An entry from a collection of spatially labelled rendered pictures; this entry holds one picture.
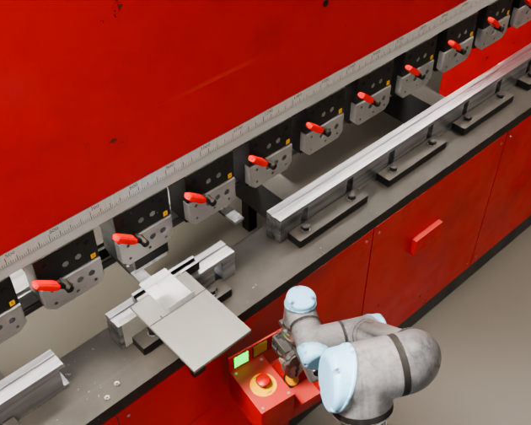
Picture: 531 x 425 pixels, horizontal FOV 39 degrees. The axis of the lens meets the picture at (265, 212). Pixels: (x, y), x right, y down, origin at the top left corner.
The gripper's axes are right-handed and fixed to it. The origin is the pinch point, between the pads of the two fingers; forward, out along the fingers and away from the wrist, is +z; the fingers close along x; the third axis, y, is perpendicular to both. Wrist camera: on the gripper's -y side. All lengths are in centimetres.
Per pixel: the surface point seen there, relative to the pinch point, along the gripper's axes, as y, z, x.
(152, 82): 35, -85, 19
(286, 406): -5.9, 0.6, 6.9
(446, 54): 46, -46, -86
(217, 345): 7.0, -24.5, 20.7
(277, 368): 5.3, 1.2, 2.0
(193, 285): 26.6, -22.8, 15.8
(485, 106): 46, -12, -117
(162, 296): 27.8, -22.9, 24.4
